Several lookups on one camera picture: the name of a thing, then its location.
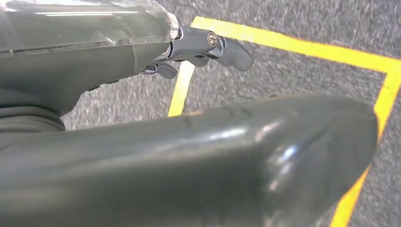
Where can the yellow floor tape square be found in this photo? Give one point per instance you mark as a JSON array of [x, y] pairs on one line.
[[282, 40]]

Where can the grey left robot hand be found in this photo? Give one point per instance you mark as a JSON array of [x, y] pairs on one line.
[[78, 62]]

